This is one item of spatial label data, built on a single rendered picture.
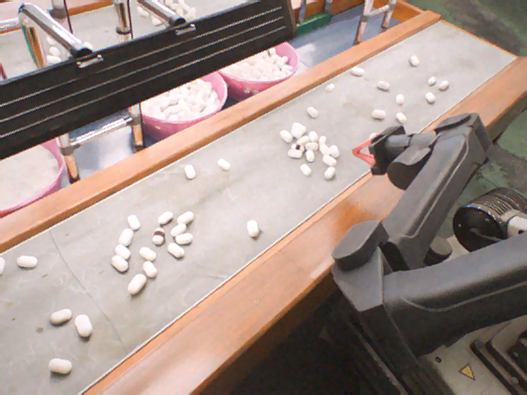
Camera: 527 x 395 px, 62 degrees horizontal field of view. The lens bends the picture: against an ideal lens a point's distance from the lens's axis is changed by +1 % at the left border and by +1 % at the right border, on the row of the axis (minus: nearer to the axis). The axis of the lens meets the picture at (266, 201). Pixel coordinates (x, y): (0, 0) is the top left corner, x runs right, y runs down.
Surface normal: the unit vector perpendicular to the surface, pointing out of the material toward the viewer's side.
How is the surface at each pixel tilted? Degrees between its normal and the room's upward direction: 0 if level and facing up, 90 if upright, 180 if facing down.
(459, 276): 49
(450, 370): 0
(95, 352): 0
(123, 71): 58
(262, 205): 0
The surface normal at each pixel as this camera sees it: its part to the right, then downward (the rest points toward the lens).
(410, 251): 0.64, -0.21
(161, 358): 0.13, -0.65
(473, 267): -0.52, -0.81
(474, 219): -0.85, 0.32
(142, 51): 0.66, 0.15
